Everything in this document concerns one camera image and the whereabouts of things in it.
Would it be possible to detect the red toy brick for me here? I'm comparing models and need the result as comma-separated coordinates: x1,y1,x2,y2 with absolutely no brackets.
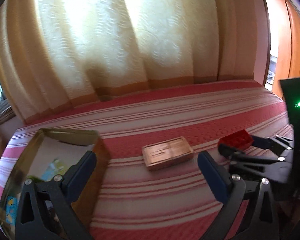
218,129,254,151

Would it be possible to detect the copper metal case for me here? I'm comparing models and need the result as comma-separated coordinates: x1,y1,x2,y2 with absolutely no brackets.
142,137,194,171

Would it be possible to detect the teal toy brick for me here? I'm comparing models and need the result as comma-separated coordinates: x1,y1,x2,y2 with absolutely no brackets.
6,196,18,226

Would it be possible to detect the clear plastic floss pick box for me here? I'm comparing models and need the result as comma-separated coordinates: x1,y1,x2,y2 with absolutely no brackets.
27,158,69,182

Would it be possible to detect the gold rectangular tin box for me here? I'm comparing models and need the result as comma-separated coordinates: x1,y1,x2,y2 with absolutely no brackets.
0,129,110,239

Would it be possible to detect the white paper tin lining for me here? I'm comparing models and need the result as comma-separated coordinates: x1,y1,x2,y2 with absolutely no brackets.
27,138,93,175

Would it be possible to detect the red striped bed cover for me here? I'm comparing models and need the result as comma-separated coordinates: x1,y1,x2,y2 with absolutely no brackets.
0,81,293,239

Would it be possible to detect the orange wooden wardrobe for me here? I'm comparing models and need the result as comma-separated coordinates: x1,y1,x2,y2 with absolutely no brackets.
272,0,300,98

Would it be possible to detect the large cream patterned curtain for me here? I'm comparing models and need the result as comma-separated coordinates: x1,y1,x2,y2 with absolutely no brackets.
0,0,268,123

